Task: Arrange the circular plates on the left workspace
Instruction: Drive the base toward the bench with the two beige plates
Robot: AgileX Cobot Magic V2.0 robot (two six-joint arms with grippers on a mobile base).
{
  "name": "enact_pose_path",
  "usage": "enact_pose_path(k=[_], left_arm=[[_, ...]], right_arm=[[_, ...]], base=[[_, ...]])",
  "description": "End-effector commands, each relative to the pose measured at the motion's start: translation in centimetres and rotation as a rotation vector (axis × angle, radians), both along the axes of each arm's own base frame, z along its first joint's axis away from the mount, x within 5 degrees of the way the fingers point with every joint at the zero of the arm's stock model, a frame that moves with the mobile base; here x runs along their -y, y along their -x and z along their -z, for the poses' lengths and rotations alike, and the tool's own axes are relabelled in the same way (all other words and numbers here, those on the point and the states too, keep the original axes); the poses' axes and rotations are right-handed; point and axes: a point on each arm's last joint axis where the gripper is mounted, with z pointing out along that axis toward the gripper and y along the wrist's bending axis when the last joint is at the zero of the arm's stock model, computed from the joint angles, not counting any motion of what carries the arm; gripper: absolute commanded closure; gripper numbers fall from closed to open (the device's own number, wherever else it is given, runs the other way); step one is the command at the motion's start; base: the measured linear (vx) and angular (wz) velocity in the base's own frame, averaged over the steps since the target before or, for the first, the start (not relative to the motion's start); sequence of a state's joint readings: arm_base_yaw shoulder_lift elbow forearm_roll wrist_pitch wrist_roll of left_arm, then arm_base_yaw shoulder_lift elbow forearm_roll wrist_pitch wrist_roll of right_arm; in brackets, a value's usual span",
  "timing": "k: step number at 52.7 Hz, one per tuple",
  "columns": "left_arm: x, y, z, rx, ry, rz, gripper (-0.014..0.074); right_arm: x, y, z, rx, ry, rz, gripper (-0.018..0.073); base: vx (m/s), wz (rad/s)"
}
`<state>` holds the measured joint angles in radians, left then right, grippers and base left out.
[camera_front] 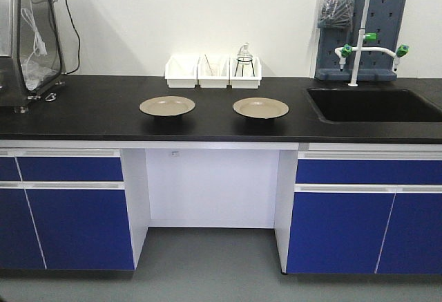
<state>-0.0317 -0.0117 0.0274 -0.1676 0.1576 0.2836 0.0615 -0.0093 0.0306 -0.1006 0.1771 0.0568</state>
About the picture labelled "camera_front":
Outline plastic bag of pegs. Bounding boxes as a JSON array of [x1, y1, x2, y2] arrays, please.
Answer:
[[317, 0, 356, 29]]

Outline blue cabinet unit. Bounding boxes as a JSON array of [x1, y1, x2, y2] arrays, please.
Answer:
[[1, 140, 151, 271], [274, 143, 441, 274]]

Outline white gooseneck lab faucet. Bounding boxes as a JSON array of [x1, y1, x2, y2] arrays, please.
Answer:
[[334, 0, 409, 87]]

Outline right white plastic bin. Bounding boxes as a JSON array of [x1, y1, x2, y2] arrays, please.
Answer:
[[229, 57, 262, 89]]

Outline clear glass beaker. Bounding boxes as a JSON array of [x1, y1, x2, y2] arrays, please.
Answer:
[[210, 62, 220, 76]]

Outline white plastic bin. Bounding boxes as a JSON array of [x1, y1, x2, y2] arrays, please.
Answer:
[[164, 55, 200, 88], [229, 57, 262, 89], [198, 55, 229, 89]]

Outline right blue cabinet unit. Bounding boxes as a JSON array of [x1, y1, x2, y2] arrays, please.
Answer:
[[274, 143, 441, 274]]

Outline steel and glass cabinet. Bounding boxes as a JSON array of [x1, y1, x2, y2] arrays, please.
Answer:
[[1, 0, 64, 113]]

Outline left white plastic bin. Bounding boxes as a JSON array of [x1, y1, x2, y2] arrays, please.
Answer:
[[164, 55, 200, 88]]

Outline blue pegboard drying rack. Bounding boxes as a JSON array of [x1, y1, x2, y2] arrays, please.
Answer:
[[315, 0, 406, 84]]

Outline white coiled cable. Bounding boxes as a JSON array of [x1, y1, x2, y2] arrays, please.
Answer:
[[20, 7, 55, 91]]

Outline black lab sink basin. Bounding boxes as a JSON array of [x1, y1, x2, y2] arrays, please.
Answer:
[[307, 88, 441, 122]]

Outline black wire tripod stand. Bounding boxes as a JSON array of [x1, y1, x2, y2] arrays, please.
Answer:
[[233, 59, 256, 77]]

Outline black power cable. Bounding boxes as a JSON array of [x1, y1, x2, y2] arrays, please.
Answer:
[[37, 0, 81, 76]]

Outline left blue cabinet unit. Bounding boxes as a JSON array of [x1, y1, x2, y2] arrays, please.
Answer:
[[1, 140, 151, 271]]

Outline small metal clip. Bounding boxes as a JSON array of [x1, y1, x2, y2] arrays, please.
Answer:
[[44, 93, 57, 102]]

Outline beige round plate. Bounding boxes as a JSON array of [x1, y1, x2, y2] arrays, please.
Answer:
[[140, 96, 195, 117], [233, 97, 289, 120]]

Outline middle white plastic bin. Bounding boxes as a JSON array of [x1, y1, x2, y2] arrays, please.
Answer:
[[198, 55, 229, 89]]

